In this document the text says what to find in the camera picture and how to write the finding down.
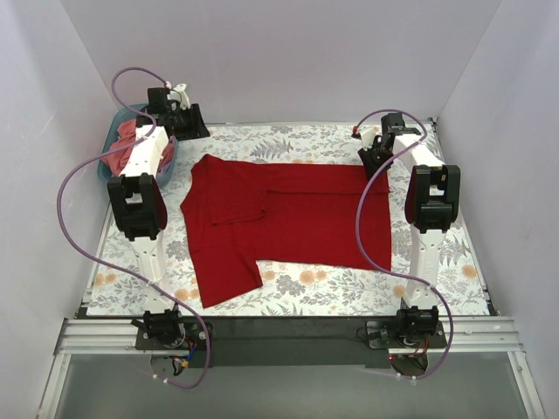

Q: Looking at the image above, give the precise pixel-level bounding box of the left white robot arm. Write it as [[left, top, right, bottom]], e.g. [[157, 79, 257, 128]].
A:
[[107, 83, 209, 350]]

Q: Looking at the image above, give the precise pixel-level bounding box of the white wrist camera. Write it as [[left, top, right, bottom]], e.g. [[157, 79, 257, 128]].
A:
[[166, 82, 191, 110], [351, 126, 380, 149]]

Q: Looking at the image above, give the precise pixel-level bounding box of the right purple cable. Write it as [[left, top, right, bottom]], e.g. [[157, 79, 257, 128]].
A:
[[355, 108, 458, 381]]

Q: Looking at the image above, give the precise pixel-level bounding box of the pink t shirt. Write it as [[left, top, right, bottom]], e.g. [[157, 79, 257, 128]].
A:
[[102, 120, 176, 176]]

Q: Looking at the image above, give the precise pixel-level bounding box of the purple cable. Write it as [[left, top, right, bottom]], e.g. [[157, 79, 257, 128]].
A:
[[57, 66, 214, 389], [355, 108, 458, 381]]

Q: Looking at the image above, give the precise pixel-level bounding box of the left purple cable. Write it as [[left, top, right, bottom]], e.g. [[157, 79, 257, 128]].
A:
[[57, 66, 214, 389]]

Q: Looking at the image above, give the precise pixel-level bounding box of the blue plastic basket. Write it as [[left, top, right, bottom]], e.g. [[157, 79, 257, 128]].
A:
[[97, 108, 178, 188]]

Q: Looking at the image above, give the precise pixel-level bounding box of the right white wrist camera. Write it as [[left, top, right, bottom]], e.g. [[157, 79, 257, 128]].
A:
[[351, 126, 380, 149]]

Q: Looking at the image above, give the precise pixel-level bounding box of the aluminium frame rail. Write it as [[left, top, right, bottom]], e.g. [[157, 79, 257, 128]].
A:
[[38, 317, 154, 416]]

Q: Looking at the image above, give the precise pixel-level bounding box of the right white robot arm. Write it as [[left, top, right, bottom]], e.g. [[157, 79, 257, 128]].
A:
[[352, 109, 461, 355]]

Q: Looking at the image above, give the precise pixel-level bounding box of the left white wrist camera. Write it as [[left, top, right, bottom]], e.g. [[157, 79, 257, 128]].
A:
[[166, 82, 191, 110]]

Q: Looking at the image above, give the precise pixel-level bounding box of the dark red t shirt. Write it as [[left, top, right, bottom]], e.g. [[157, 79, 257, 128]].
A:
[[181, 155, 392, 308]]

